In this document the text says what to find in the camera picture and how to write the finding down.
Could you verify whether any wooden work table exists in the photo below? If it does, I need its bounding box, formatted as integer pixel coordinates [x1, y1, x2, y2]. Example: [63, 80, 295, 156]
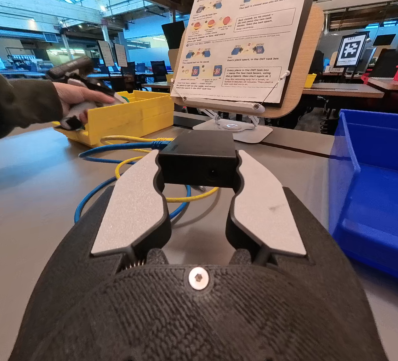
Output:
[303, 83, 385, 98]

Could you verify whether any black network switch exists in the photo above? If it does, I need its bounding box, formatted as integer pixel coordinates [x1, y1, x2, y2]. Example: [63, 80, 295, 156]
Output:
[158, 131, 238, 189]

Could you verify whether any standing paper sign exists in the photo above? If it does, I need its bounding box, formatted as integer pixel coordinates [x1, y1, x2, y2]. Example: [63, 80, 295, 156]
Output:
[113, 43, 128, 67]
[97, 40, 115, 67]

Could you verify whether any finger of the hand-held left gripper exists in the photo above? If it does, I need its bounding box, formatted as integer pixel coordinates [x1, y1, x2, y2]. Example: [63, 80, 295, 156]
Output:
[99, 92, 126, 107]

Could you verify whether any black and white tag sign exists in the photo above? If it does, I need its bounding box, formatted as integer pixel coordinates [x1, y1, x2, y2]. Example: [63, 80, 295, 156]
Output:
[334, 32, 370, 69]

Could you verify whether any black office chair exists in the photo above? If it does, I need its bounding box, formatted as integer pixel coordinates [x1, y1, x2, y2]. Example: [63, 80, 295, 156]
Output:
[151, 61, 168, 83]

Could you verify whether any yellow ethernet cable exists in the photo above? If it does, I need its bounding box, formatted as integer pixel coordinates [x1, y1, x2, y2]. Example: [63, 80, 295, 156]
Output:
[100, 136, 220, 203]

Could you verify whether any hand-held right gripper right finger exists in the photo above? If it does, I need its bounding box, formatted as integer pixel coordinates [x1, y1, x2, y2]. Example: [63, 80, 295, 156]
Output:
[226, 150, 307, 257]

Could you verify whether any blue ethernet cable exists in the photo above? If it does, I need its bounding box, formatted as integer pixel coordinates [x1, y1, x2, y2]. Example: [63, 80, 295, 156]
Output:
[74, 140, 192, 225]

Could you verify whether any wooden document stand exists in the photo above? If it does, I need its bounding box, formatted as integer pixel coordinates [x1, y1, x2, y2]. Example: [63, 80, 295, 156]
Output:
[168, 5, 325, 144]

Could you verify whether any person's left forearm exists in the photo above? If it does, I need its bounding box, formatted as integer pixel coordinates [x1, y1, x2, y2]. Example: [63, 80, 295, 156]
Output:
[0, 73, 64, 139]

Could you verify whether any person's left hand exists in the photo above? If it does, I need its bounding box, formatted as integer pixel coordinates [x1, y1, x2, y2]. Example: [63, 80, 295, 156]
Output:
[53, 82, 115, 125]

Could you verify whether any large blue plastic bin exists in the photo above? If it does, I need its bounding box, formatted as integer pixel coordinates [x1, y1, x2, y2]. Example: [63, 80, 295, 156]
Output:
[329, 108, 398, 277]

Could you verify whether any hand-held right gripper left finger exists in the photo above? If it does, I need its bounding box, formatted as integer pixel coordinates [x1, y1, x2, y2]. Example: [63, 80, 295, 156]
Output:
[90, 150, 173, 257]

